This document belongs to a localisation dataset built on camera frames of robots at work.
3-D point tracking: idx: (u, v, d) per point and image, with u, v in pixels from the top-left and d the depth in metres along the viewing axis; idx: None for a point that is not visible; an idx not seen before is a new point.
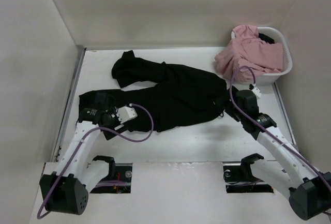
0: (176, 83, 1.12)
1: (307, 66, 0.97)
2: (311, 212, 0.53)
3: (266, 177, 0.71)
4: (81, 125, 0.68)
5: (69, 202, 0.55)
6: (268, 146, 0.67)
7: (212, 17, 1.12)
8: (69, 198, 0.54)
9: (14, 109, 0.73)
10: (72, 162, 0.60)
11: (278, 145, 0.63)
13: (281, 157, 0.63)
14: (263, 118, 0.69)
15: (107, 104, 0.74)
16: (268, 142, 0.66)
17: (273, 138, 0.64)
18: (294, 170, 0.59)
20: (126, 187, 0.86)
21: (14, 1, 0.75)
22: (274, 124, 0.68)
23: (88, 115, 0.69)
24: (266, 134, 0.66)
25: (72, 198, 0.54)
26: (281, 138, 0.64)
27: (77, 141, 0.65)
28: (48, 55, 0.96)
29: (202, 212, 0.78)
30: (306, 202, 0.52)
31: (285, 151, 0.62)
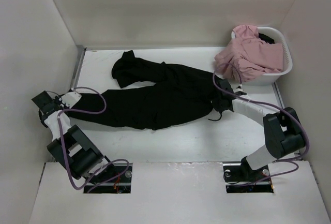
0: (175, 83, 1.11)
1: (308, 66, 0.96)
2: (282, 147, 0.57)
3: (255, 162, 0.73)
4: (49, 118, 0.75)
5: (83, 142, 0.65)
6: (243, 109, 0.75)
7: (212, 17, 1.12)
8: (83, 143, 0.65)
9: (14, 110, 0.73)
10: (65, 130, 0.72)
11: (246, 102, 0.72)
13: (252, 113, 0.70)
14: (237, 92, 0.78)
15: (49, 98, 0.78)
16: (241, 105, 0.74)
17: (242, 100, 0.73)
18: (259, 114, 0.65)
20: (126, 187, 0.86)
21: (14, 2, 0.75)
22: (244, 93, 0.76)
23: (48, 114, 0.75)
24: (238, 99, 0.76)
25: (84, 139, 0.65)
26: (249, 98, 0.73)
27: (55, 119, 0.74)
28: (47, 55, 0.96)
29: (202, 212, 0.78)
30: (275, 133, 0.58)
31: (251, 105, 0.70)
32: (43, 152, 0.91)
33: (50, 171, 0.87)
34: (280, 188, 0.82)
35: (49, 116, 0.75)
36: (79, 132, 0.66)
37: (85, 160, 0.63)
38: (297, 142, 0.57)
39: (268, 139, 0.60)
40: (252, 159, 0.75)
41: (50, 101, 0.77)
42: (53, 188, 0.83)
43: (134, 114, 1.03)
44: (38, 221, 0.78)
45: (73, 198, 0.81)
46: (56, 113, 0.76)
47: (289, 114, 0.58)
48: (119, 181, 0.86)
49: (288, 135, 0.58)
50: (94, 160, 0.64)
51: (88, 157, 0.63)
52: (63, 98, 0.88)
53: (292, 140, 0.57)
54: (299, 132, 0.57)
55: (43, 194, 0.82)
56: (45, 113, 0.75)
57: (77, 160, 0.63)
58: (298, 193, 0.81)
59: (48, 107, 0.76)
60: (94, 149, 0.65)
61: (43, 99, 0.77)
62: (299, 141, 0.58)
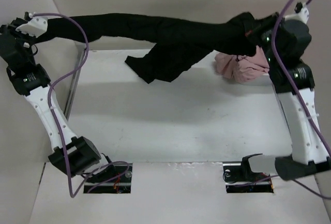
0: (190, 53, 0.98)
1: (308, 66, 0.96)
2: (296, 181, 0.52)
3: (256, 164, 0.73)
4: (34, 96, 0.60)
5: (85, 152, 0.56)
6: (286, 107, 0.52)
7: (212, 17, 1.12)
8: (84, 150, 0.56)
9: (13, 110, 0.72)
10: (62, 128, 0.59)
11: (304, 117, 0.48)
13: (296, 127, 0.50)
14: (300, 72, 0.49)
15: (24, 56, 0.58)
16: (291, 107, 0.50)
17: (300, 106, 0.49)
18: (303, 149, 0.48)
20: (126, 187, 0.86)
21: (15, 2, 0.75)
22: (310, 89, 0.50)
23: (28, 85, 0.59)
24: (295, 98, 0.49)
25: (86, 148, 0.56)
26: (311, 109, 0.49)
27: (47, 110, 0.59)
28: (47, 54, 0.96)
29: (202, 211, 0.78)
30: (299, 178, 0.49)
31: (306, 125, 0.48)
32: (43, 152, 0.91)
33: (49, 172, 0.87)
34: (280, 188, 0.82)
35: (32, 91, 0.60)
36: (82, 143, 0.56)
37: (86, 165, 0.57)
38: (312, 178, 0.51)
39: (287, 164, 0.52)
40: (253, 161, 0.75)
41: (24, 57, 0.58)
42: (52, 188, 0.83)
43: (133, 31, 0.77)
44: (38, 221, 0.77)
45: (72, 197, 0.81)
46: (43, 93, 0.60)
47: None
48: (119, 181, 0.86)
49: None
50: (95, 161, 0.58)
51: (89, 162, 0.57)
52: (23, 29, 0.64)
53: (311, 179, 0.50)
54: None
55: (43, 194, 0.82)
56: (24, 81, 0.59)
57: (76, 167, 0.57)
58: (297, 193, 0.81)
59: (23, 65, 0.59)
60: (95, 154, 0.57)
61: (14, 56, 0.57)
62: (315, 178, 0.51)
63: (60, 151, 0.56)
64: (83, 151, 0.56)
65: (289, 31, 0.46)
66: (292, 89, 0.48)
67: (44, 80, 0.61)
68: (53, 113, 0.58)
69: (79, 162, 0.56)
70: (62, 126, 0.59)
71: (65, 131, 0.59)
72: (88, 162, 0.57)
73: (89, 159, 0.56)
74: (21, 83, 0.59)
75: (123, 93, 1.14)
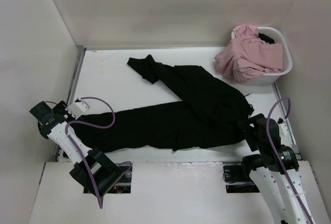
0: (197, 91, 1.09)
1: (307, 66, 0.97)
2: None
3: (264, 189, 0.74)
4: (54, 131, 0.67)
5: (105, 165, 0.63)
6: (279, 184, 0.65)
7: (212, 17, 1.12)
8: (103, 163, 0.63)
9: (13, 110, 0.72)
10: (80, 146, 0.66)
11: (294, 195, 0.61)
13: (288, 203, 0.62)
14: (286, 154, 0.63)
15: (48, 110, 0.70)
16: (282, 185, 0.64)
17: (288, 184, 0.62)
18: None
20: (126, 187, 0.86)
21: (14, 2, 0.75)
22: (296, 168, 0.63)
23: (50, 124, 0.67)
24: (284, 177, 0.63)
25: (105, 160, 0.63)
26: (297, 187, 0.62)
27: (64, 136, 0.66)
28: (48, 54, 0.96)
29: (202, 211, 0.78)
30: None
31: (296, 202, 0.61)
32: (43, 152, 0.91)
33: (50, 171, 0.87)
34: None
35: (53, 129, 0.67)
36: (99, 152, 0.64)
37: (109, 178, 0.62)
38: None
39: None
40: (264, 184, 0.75)
41: (49, 110, 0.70)
42: (53, 188, 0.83)
43: (154, 119, 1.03)
44: (38, 221, 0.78)
45: (73, 197, 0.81)
46: (61, 127, 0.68)
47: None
48: (119, 181, 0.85)
49: None
50: (118, 175, 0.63)
51: (110, 175, 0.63)
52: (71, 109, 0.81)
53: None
54: None
55: (43, 194, 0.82)
56: (45, 123, 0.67)
57: (100, 182, 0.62)
58: None
59: (48, 116, 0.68)
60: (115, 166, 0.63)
61: (41, 109, 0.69)
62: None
63: (79, 166, 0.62)
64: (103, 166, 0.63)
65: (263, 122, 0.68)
66: (281, 168, 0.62)
67: (62, 120, 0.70)
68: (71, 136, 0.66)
69: (105, 179, 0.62)
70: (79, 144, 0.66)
71: (83, 148, 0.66)
72: (110, 178, 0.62)
73: (110, 175, 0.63)
74: (45, 125, 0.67)
75: (123, 93, 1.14)
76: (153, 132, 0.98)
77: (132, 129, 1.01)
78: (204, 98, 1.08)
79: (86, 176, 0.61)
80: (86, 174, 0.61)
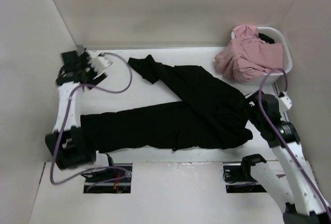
0: (197, 91, 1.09)
1: (307, 66, 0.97)
2: None
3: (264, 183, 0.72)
4: (64, 85, 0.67)
5: (77, 144, 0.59)
6: (282, 161, 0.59)
7: (212, 18, 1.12)
8: (77, 141, 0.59)
9: (14, 110, 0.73)
10: (70, 116, 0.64)
11: (297, 169, 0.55)
13: (292, 179, 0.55)
14: (286, 129, 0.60)
15: (74, 62, 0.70)
16: (284, 161, 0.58)
17: (291, 158, 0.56)
18: (301, 199, 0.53)
20: (126, 187, 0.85)
21: (15, 2, 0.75)
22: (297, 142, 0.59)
23: (65, 77, 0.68)
24: (286, 151, 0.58)
25: (80, 140, 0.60)
26: (301, 161, 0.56)
27: (66, 99, 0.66)
28: (48, 55, 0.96)
29: (202, 211, 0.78)
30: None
31: (300, 176, 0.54)
32: (43, 152, 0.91)
33: (50, 171, 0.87)
34: None
35: (64, 83, 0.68)
36: (77, 130, 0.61)
37: (76, 158, 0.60)
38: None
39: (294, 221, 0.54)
40: (261, 176, 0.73)
41: (75, 62, 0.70)
42: (53, 188, 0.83)
43: (154, 119, 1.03)
44: (38, 221, 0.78)
45: (73, 198, 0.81)
46: (70, 86, 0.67)
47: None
48: (119, 181, 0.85)
49: None
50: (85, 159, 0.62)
51: (78, 155, 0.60)
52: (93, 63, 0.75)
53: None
54: None
55: (43, 194, 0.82)
56: (62, 73, 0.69)
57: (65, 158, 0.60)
58: None
59: (70, 66, 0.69)
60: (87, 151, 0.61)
61: (68, 57, 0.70)
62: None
63: (55, 135, 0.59)
64: (77, 144, 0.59)
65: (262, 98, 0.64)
66: (281, 142, 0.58)
67: (77, 80, 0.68)
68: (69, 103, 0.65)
69: (72, 156, 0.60)
70: (70, 114, 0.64)
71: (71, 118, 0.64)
72: (80, 159, 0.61)
73: (81, 157, 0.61)
74: (61, 75, 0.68)
75: (123, 93, 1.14)
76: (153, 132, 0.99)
77: (132, 128, 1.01)
78: (204, 98, 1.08)
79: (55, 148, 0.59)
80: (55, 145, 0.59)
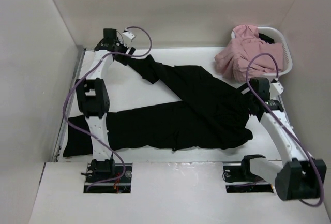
0: (197, 91, 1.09)
1: (307, 66, 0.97)
2: (291, 192, 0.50)
3: (262, 170, 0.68)
4: (100, 51, 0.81)
5: (98, 96, 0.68)
6: (268, 127, 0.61)
7: (212, 17, 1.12)
8: (98, 93, 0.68)
9: (14, 110, 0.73)
10: (97, 72, 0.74)
11: (279, 127, 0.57)
13: (276, 138, 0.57)
14: (272, 103, 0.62)
15: (114, 36, 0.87)
16: (270, 124, 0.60)
17: (275, 119, 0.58)
18: (285, 151, 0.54)
20: (126, 187, 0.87)
21: (15, 2, 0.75)
22: (282, 109, 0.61)
23: (102, 46, 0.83)
24: (269, 115, 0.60)
25: (100, 93, 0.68)
26: (284, 122, 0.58)
27: (97, 59, 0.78)
28: (48, 54, 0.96)
29: (201, 211, 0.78)
30: (291, 181, 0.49)
31: (283, 132, 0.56)
32: (43, 152, 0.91)
33: (50, 172, 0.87)
34: None
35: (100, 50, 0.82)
36: (100, 86, 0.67)
37: (92, 107, 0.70)
38: (308, 193, 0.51)
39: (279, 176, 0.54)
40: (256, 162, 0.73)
41: (114, 36, 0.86)
42: (53, 188, 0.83)
43: (154, 119, 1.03)
44: (38, 221, 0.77)
45: (73, 198, 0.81)
46: (103, 52, 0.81)
47: (319, 178, 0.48)
48: (119, 181, 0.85)
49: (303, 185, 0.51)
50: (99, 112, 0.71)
51: (95, 105, 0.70)
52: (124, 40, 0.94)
53: (304, 189, 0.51)
54: (316, 188, 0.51)
55: (43, 194, 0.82)
56: (100, 44, 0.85)
57: (86, 102, 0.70)
58: None
59: (107, 39, 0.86)
60: (102, 106, 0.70)
61: (109, 32, 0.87)
62: (312, 193, 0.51)
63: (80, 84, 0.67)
64: (97, 94, 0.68)
65: (255, 79, 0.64)
66: (266, 110, 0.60)
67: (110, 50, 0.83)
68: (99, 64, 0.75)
69: (89, 103, 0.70)
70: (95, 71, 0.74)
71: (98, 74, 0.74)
72: (96, 107, 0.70)
73: (97, 106, 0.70)
74: (99, 44, 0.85)
75: (123, 93, 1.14)
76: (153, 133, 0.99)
77: (132, 128, 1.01)
78: (204, 97, 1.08)
79: (79, 92, 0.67)
80: (79, 90, 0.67)
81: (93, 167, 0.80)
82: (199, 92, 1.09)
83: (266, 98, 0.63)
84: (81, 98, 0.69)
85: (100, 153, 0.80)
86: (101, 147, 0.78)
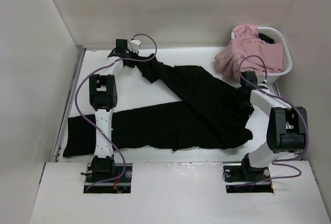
0: (197, 91, 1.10)
1: (307, 66, 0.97)
2: (279, 137, 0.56)
3: (262, 156, 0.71)
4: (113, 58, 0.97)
5: (108, 90, 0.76)
6: (257, 102, 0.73)
7: (212, 18, 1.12)
8: (108, 88, 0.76)
9: (14, 110, 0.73)
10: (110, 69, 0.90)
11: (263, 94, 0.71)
13: (264, 103, 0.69)
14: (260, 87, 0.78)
15: (124, 45, 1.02)
16: (257, 96, 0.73)
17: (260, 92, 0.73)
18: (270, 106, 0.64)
20: (126, 187, 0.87)
21: (15, 3, 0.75)
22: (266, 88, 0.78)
23: (115, 54, 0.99)
24: (256, 90, 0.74)
25: (111, 88, 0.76)
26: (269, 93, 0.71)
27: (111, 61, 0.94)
28: (48, 54, 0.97)
29: (201, 211, 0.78)
30: (277, 125, 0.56)
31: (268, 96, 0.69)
32: (43, 152, 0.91)
33: (50, 171, 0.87)
34: (280, 188, 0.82)
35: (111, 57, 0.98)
36: (113, 81, 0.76)
37: (102, 100, 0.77)
38: (297, 140, 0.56)
39: (270, 131, 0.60)
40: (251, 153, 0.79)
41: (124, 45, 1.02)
42: (53, 188, 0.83)
43: (154, 119, 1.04)
44: (38, 221, 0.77)
45: (73, 197, 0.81)
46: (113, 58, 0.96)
47: (300, 114, 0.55)
48: (119, 181, 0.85)
49: (290, 132, 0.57)
50: (108, 104, 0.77)
51: (105, 99, 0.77)
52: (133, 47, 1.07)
53: (292, 137, 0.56)
54: (302, 133, 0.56)
55: (43, 193, 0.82)
56: (113, 51, 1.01)
57: (96, 96, 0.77)
58: (299, 193, 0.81)
59: (120, 48, 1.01)
60: (111, 99, 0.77)
61: (121, 42, 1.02)
62: (300, 141, 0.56)
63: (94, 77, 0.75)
64: (108, 88, 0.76)
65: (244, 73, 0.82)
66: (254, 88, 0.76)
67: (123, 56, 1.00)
68: (110, 64, 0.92)
69: (100, 96, 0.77)
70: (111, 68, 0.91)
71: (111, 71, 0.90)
72: (106, 101, 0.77)
73: (107, 100, 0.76)
74: (111, 53, 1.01)
75: (123, 93, 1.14)
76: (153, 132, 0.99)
77: (132, 128, 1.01)
78: (204, 98, 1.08)
79: (92, 86, 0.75)
80: (92, 84, 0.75)
81: (93, 165, 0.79)
82: (199, 92, 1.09)
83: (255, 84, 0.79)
84: (93, 90, 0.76)
85: (102, 149, 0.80)
86: (105, 142, 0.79)
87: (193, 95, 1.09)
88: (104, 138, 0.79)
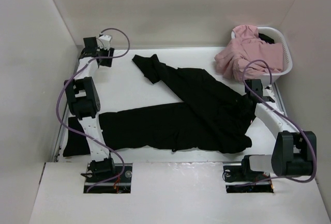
0: (197, 92, 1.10)
1: (307, 66, 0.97)
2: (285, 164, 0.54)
3: (263, 163, 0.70)
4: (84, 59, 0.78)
5: (88, 95, 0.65)
6: (262, 116, 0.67)
7: (212, 18, 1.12)
8: (88, 92, 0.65)
9: (14, 110, 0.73)
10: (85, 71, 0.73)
11: (270, 111, 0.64)
13: (270, 121, 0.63)
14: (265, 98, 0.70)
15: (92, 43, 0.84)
16: (263, 112, 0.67)
17: (267, 107, 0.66)
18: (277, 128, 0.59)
20: (126, 187, 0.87)
21: (15, 2, 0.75)
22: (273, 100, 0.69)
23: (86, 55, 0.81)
24: (262, 105, 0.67)
25: (91, 92, 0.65)
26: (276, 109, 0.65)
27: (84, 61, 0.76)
28: (48, 54, 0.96)
29: (201, 211, 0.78)
30: (285, 153, 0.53)
31: (274, 115, 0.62)
32: (43, 152, 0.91)
33: (50, 172, 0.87)
34: (280, 188, 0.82)
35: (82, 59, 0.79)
36: (91, 83, 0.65)
37: (84, 107, 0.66)
38: (303, 167, 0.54)
39: (275, 154, 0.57)
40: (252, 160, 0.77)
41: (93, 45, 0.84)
42: (53, 188, 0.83)
43: (154, 119, 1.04)
44: (38, 221, 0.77)
45: (73, 198, 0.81)
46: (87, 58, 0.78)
47: (310, 144, 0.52)
48: (119, 181, 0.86)
49: (297, 158, 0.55)
50: (91, 110, 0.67)
51: (86, 106, 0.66)
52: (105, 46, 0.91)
53: (299, 164, 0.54)
54: (309, 161, 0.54)
55: (43, 193, 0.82)
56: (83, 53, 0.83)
57: (77, 104, 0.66)
58: (299, 194, 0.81)
59: (88, 49, 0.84)
60: (94, 103, 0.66)
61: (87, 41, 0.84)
62: (307, 168, 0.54)
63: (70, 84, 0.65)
64: (87, 92, 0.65)
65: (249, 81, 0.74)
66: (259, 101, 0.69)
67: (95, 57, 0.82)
68: (84, 66, 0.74)
69: (80, 104, 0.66)
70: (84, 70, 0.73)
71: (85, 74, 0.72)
72: (88, 107, 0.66)
73: (89, 105, 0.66)
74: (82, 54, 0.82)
75: (123, 93, 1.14)
76: (153, 132, 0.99)
77: (132, 128, 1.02)
78: (204, 98, 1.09)
79: (69, 93, 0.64)
80: (69, 91, 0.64)
81: (92, 168, 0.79)
82: (199, 94, 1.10)
83: (259, 94, 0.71)
84: (72, 98, 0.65)
85: (98, 153, 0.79)
86: (98, 147, 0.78)
87: (193, 95, 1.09)
88: (96, 144, 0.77)
